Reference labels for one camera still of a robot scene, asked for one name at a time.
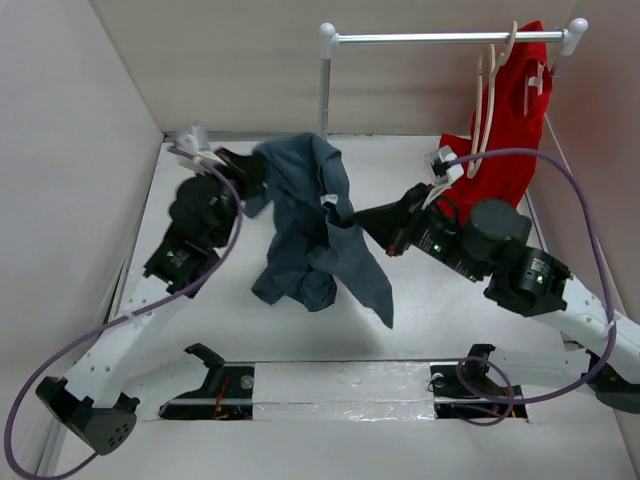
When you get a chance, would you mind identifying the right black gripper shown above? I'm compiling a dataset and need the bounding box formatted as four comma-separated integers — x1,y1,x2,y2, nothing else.
351,182,486,283

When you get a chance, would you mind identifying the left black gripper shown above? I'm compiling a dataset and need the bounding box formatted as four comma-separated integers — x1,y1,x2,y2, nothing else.
197,149,268,250

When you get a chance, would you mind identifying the blue grey t shirt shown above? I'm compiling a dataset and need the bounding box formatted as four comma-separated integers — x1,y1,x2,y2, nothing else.
245,133,394,328

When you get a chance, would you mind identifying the beige wooden hanger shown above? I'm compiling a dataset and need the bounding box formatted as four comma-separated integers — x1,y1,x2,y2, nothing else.
471,21,518,155

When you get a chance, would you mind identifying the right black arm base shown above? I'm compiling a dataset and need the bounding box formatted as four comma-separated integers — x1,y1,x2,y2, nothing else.
428,342,529,420

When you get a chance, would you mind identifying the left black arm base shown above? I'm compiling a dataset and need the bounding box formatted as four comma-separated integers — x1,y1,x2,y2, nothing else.
159,343,255,421

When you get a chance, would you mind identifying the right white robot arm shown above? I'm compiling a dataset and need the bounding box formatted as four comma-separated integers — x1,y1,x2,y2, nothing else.
353,183,639,414

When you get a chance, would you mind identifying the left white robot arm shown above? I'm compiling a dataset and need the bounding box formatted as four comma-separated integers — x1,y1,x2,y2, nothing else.
36,146,267,456

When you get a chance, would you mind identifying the red t shirt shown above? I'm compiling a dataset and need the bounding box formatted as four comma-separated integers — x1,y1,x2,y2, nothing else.
434,20,555,221

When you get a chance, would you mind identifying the white hanger under red shirt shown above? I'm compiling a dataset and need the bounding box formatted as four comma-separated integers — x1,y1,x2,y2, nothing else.
515,59,553,118

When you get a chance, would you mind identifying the white clothes rack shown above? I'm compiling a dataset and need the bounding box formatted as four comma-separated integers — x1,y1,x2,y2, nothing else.
319,18,589,139

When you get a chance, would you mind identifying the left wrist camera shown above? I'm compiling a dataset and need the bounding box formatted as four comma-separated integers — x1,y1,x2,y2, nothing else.
169,125,220,172

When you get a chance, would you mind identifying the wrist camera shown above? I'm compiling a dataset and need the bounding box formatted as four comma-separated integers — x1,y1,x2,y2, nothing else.
425,146,464,189
169,125,220,172

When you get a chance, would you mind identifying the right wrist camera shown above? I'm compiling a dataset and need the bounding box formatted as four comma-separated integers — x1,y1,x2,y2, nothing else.
425,146,464,189

